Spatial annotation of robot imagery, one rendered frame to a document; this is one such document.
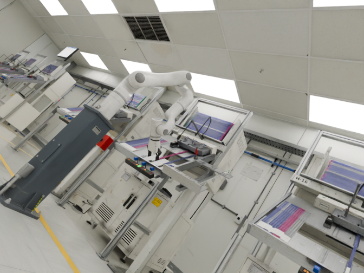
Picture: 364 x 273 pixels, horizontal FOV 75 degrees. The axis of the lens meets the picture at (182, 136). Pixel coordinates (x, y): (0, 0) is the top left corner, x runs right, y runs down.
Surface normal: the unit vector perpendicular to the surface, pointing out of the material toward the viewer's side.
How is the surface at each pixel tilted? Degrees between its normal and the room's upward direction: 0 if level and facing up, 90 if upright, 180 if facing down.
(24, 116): 90
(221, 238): 90
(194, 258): 90
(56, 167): 90
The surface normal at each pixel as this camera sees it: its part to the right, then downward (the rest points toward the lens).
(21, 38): 0.72, 0.31
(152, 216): -0.37, -0.60
